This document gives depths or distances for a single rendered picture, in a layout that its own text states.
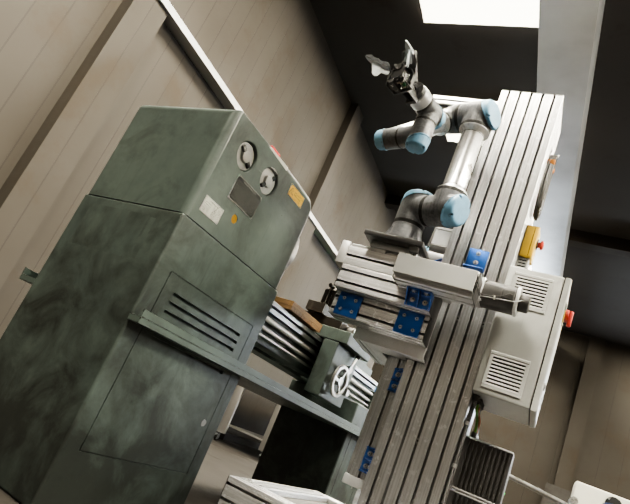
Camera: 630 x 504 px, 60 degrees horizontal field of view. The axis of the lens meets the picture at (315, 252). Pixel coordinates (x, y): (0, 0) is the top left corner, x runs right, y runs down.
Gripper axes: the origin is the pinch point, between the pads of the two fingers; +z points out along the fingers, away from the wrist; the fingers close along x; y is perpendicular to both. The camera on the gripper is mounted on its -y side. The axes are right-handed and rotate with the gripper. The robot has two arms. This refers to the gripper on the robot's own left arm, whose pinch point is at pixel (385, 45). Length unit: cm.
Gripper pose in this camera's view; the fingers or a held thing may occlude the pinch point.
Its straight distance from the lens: 184.3
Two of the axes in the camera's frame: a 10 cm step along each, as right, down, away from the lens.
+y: -2.8, 8.8, -3.9
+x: -7.4, 0.6, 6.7
